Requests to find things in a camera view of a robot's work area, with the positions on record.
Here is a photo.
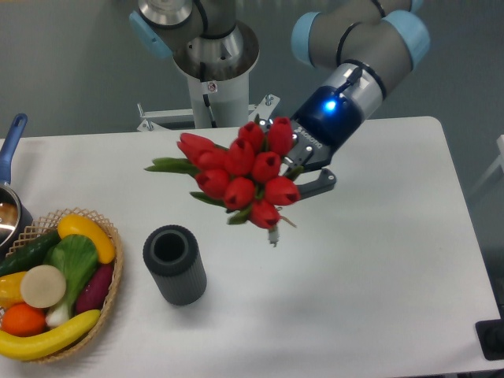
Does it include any dark grey ribbed vase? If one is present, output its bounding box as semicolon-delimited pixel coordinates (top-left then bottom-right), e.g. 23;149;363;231
143;224;207;306

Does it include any black cable on pedestal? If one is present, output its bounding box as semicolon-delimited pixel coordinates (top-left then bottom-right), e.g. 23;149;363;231
198;61;218;129

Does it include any blue handled saucepan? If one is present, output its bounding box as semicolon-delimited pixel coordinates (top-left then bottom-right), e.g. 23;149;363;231
1;113;32;260

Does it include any green bok choy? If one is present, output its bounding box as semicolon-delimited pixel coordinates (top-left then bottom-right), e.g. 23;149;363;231
44;235;98;328

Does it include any dark green cucumber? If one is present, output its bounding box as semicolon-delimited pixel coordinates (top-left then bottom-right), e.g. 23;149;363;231
1;230;61;276

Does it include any woven wicker basket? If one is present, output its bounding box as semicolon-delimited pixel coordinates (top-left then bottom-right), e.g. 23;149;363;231
7;208;124;363

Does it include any white frame at right edge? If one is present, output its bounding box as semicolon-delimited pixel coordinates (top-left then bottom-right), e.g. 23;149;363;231
469;135;503;202

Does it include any purple sweet potato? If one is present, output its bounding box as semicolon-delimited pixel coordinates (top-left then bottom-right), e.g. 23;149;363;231
75;264;113;314

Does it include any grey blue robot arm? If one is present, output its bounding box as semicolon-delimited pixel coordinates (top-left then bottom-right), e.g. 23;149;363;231
129;1;430;198

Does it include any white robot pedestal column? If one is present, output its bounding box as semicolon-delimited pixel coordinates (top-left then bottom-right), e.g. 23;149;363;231
137;72;280;132

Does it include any red tulip bouquet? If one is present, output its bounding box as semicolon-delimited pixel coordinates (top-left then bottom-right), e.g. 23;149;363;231
146;117;303;246

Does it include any black device at table edge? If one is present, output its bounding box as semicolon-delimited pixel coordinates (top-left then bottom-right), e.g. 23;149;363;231
475;319;503;361

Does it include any yellow bell pepper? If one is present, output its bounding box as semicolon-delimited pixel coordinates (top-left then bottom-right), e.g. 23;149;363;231
0;271;27;309

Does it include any beige round disc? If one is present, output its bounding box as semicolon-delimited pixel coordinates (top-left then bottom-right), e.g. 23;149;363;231
20;265;66;309

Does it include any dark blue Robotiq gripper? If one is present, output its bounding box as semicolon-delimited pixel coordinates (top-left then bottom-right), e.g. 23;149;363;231
254;86;363;199

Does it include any yellow banana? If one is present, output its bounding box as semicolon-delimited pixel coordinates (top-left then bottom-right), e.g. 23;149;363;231
1;309;101;361

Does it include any orange fruit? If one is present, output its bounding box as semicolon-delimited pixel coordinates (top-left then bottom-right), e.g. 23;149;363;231
1;303;46;337

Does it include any yellow squash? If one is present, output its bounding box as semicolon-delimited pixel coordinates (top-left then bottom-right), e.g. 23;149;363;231
57;213;116;265

